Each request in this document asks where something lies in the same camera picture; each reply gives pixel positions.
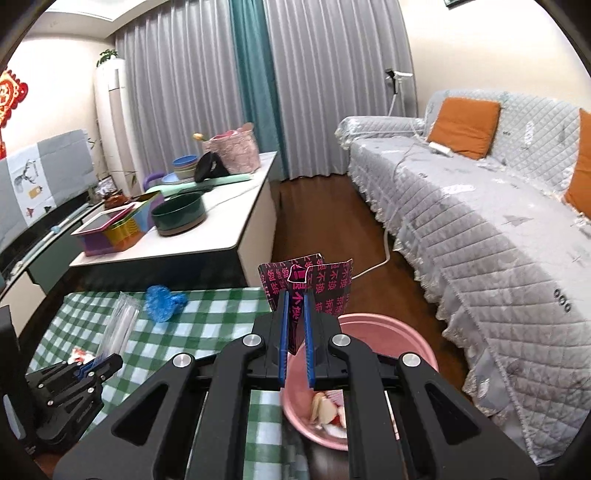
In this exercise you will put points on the grey curtain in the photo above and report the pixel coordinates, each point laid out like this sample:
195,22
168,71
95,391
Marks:
180,92
337,92

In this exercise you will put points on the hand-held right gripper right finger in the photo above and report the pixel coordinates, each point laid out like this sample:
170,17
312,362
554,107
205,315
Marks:
310,355

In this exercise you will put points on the orange cushion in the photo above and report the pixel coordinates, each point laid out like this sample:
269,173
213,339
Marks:
464,127
579,175

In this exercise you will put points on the framed wall picture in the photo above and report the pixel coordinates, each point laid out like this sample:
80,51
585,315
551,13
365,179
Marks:
457,2

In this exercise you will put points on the teal curtain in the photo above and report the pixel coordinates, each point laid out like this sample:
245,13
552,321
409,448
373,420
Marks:
256,92

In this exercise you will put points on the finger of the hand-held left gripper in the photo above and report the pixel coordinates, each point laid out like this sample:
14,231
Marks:
108,367
55,373

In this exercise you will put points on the green checked tablecloth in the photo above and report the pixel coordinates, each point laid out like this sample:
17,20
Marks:
194,323

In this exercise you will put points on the mint green tray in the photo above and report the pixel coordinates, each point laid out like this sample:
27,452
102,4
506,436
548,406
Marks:
221,181

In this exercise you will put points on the pink plastic basin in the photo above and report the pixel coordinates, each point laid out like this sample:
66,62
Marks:
369,332

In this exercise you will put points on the grey quilted sofa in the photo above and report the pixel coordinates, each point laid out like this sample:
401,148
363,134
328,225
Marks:
485,240

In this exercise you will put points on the blue plastic bag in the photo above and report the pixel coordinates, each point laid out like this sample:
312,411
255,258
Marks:
161,302

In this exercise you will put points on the white standing air conditioner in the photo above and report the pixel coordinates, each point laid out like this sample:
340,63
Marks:
117,129

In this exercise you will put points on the black pink printed wrapper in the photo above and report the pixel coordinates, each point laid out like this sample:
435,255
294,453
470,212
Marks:
328,286

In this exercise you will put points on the grey white television cover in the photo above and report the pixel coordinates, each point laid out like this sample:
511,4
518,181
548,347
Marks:
46,175

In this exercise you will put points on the colourful tin box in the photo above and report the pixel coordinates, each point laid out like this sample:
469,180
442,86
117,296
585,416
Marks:
120,235

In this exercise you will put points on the dark television cabinet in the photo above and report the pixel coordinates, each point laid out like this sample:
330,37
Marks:
46,272

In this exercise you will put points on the pink lace basket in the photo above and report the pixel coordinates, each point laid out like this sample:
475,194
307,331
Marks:
235,154

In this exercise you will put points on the white phone stand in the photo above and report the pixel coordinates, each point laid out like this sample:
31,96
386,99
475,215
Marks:
392,76

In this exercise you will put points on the dark green round bowl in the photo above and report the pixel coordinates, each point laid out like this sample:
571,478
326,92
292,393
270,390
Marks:
178,214

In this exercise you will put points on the red knot wall decoration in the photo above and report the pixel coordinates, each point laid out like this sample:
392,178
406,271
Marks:
11,101

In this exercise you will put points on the stack of pastel bowls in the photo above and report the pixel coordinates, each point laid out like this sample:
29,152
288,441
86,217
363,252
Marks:
184,166

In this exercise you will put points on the small photo frame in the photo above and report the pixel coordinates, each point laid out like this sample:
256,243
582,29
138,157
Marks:
102,190

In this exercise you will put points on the white blue rod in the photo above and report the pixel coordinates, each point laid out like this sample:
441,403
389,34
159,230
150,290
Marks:
64,221

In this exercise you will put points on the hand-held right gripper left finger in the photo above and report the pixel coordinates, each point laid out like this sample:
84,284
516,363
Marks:
283,344

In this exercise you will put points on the purple plastic container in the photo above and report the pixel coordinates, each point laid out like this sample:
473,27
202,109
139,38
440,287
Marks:
151,180

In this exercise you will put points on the red white cigarette box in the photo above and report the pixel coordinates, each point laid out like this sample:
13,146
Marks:
78,356

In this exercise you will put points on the white coffee table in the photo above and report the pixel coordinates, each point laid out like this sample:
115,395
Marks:
231,221

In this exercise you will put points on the green potted plant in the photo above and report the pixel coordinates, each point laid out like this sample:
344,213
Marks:
107,57

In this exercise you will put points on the clear plastic packet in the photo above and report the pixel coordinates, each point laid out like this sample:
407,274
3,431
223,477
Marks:
117,327

